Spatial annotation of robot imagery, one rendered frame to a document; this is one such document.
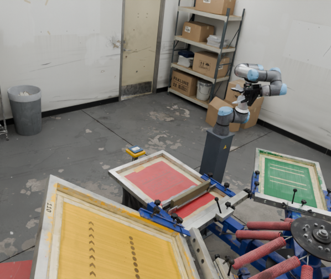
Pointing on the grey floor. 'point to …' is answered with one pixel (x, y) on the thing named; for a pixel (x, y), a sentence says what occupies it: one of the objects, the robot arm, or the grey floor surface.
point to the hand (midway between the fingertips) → (231, 96)
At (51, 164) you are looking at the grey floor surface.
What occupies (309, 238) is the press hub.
